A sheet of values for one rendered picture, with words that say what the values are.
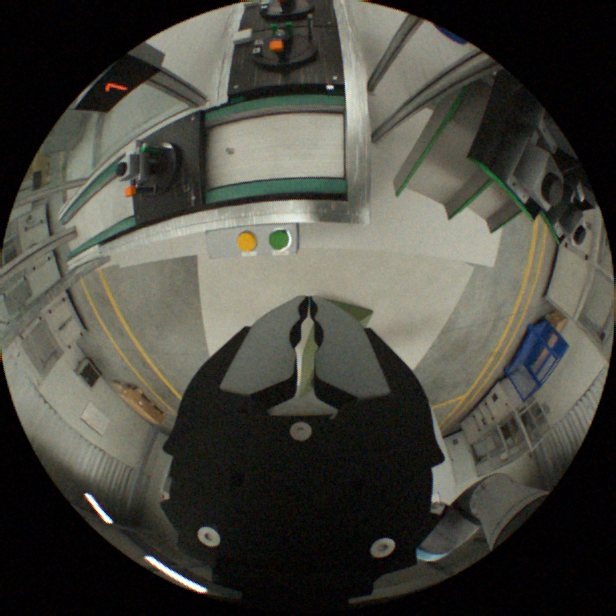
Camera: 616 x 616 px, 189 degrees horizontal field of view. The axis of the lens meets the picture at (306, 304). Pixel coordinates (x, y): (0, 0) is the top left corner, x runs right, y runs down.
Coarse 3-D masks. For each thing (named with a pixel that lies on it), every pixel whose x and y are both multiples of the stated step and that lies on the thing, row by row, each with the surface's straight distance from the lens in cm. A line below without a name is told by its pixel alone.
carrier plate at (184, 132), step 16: (160, 128) 57; (176, 128) 53; (192, 128) 50; (176, 144) 51; (192, 144) 48; (192, 160) 47; (192, 176) 46; (176, 192) 48; (192, 192) 45; (144, 208) 57; (160, 208) 52; (176, 208) 48
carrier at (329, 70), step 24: (288, 24) 53; (240, 48) 60; (264, 48) 54; (288, 48) 52; (312, 48) 52; (336, 48) 55; (240, 72) 53; (264, 72) 50; (288, 72) 49; (312, 72) 48; (336, 72) 49
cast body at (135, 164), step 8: (136, 152) 50; (144, 152) 48; (128, 160) 45; (136, 160) 46; (144, 160) 47; (120, 168) 45; (128, 168) 44; (136, 168) 45; (144, 168) 47; (120, 176) 45; (128, 176) 45; (136, 176) 46; (144, 176) 46; (136, 184) 49
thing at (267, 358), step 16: (288, 304) 11; (304, 304) 12; (272, 320) 10; (288, 320) 10; (256, 336) 9; (272, 336) 9; (288, 336) 9; (240, 352) 8; (256, 352) 8; (272, 352) 8; (288, 352) 8; (240, 368) 8; (256, 368) 8; (272, 368) 7; (288, 368) 7; (224, 384) 7; (240, 384) 7; (256, 384) 7; (272, 384) 7; (288, 384) 7; (272, 400) 8
